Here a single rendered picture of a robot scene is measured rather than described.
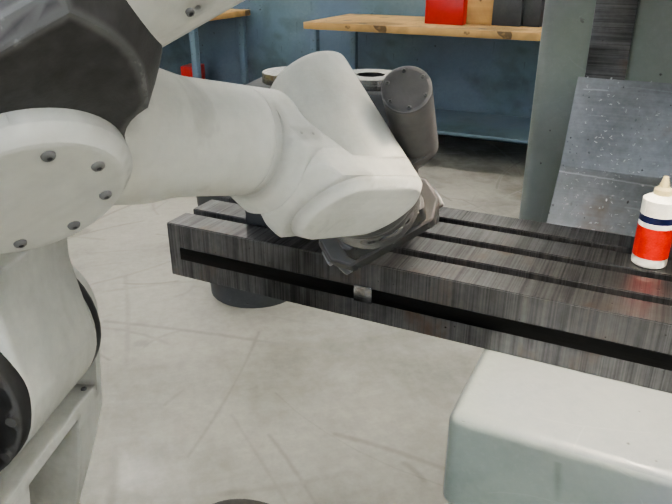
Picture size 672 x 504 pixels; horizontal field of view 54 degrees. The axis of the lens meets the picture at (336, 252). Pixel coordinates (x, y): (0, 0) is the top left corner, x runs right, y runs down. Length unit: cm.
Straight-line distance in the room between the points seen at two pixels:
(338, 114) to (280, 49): 537
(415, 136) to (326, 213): 11
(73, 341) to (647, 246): 63
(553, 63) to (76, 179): 99
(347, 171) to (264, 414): 178
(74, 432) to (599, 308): 54
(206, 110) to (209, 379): 199
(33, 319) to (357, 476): 147
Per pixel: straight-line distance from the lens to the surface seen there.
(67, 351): 57
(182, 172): 34
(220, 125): 35
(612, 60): 117
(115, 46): 23
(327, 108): 46
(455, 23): 460
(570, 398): 75
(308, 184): 39
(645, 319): 76
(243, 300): 270
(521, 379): 76
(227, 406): 218
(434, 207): 64
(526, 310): 77
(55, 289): 56
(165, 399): 225
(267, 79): 89
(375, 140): 45
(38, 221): 28
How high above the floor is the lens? 131
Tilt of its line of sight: 24 degrees down
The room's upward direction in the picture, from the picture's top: straight up
